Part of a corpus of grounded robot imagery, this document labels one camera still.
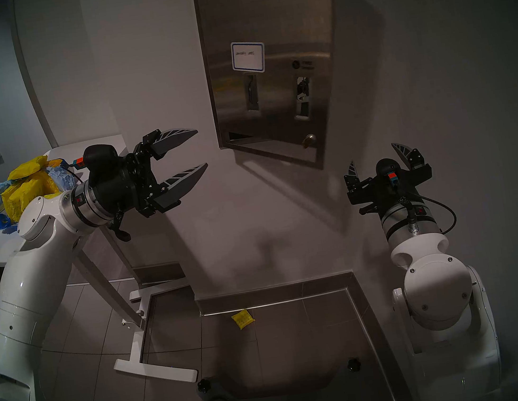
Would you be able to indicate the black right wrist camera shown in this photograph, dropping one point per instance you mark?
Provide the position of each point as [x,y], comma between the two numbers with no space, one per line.
[388,170]

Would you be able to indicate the yellow wrapped sanitary pad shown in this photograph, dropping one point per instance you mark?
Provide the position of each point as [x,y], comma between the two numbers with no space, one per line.
[12,206]
[27,168]
[242,319]
[32,188]

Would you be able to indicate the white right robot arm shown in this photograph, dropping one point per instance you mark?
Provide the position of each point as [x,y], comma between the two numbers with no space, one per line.
[440,296]

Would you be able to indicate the white blue-bordered label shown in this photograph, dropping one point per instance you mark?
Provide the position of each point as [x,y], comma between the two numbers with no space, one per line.
[248,56]

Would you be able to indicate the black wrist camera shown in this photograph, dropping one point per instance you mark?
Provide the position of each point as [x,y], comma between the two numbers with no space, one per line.
[97,158]
[388,170]

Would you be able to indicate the chrome dispensing lever mechanism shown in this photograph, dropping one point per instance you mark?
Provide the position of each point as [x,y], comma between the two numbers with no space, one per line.
[303,91]

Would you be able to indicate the blue plastic pad bag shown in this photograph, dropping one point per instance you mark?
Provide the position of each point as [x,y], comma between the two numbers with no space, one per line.
[61,175]

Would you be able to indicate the white pedestal table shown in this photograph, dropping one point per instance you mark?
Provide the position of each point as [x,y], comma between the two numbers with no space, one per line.
[107,281]

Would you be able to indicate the black round knob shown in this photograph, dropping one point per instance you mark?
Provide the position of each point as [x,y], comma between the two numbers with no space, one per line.
[354,363]
[207,384]

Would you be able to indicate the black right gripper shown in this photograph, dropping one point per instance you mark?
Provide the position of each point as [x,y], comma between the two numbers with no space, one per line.
[391,191]

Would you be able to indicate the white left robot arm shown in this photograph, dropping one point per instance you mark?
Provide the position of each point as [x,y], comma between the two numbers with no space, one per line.
[28,292]

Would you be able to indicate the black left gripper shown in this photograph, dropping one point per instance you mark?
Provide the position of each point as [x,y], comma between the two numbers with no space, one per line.
[125,185]

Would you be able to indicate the stainless steel dispenser door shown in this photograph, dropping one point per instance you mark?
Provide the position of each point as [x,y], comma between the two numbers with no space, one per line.
[267,57]

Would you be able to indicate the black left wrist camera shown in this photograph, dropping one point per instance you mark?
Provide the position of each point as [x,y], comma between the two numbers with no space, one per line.
[97,158]

